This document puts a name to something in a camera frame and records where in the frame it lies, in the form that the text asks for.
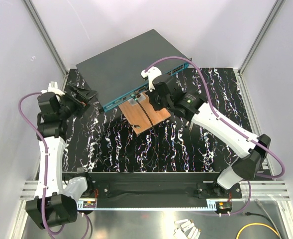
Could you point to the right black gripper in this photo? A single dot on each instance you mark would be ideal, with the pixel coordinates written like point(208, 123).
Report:
point(155, 106)

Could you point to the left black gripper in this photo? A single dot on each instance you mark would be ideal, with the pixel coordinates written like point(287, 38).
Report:
point(81, 105)

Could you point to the silver SFP module plug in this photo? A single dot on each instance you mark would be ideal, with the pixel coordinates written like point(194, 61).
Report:
point(141, 97)

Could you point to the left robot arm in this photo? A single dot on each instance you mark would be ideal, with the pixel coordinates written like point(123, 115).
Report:
point(54, 204)

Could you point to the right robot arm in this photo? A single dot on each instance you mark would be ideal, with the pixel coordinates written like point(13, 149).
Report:
point(249, 147)

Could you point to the wooden board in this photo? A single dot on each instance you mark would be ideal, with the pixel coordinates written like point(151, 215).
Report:
point(139, 115)

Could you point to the pile of white modules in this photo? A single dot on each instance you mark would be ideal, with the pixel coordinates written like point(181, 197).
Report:
point(186, 229)

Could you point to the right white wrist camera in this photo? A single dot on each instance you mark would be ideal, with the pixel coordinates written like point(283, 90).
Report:
point(150, 75)

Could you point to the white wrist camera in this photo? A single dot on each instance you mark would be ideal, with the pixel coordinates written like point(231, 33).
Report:
point(150, 75)
point(53, 87)

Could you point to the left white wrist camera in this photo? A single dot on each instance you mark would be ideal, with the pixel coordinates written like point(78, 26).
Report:
point(53, 87)

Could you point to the dark teal network switch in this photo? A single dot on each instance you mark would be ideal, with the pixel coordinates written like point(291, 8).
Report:
point(115, 74)

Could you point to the white slotted cable duct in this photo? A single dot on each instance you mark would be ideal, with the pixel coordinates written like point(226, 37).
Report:
point(86, 205)

